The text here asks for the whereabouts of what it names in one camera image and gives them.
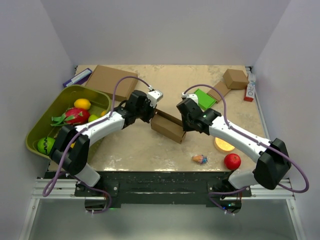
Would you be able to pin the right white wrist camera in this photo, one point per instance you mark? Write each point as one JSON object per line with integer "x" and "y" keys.
{"x": 191, "y": 96}

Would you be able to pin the small colourful toy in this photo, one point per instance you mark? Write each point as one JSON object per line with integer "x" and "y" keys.
{"x": 200, "y": 159}

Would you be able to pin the green pear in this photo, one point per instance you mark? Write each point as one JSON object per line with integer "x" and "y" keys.
{"x": 92, "y": 118}

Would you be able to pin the olive green plastic bin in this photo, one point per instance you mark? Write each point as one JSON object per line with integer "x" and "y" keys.
{"x": 65, "y": 100}

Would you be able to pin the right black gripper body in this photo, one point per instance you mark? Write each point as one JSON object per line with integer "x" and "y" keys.
{"x": 187, "y": 125}

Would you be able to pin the green round fruit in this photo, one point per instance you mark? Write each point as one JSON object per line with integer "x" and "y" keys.
{"x": 45, "y": 144}

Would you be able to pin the small cardboard cube box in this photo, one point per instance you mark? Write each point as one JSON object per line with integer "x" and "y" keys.
{"x": 235, "y": 79}

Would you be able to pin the brown cardboard box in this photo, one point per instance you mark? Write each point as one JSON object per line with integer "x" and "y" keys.
{"x": 168, "y": 126}

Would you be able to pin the black base frame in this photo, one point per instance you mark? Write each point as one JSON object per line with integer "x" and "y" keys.
{"x": 116, "y": 188}

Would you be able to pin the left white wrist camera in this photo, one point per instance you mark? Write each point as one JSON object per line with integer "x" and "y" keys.
{"x": 154, "y": 96}

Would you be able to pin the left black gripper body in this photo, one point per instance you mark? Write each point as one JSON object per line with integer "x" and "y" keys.
{"x": 145, "y": 113}

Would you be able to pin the purple white box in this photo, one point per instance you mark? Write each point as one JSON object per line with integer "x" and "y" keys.
{"x": 79, "y": 79}

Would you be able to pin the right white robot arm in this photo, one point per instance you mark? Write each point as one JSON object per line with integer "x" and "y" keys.
{"x": 268, "y": 156}

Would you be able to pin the yellow lemon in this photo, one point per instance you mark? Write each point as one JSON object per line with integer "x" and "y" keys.
{"x": 82, "y": 103}

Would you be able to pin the red dragon fruit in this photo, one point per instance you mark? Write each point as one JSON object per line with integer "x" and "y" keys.
{"x": 73, "y": 116}

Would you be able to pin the green flat box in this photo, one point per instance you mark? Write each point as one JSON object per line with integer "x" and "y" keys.
{"x": 205, "y": 101}

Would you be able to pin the red apple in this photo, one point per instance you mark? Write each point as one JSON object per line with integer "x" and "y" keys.
{"x": 232, "y": 161}

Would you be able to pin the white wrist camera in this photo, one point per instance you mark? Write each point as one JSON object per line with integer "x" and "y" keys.
{"x": 154, "y": 96}
{"x": 191, "y": 96}

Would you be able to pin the red white box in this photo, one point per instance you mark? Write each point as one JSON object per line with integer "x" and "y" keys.
{"x": 249, "y": 93}

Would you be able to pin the large flat cardboard box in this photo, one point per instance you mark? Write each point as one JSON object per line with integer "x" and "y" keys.
{"x": 104, "y": 79}

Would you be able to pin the flat small cardboard box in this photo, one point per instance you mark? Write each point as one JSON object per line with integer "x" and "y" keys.
{"x": 222, "y": 88}

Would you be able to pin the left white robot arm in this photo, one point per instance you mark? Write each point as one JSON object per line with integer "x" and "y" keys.
{"x": 71, "y": 148}

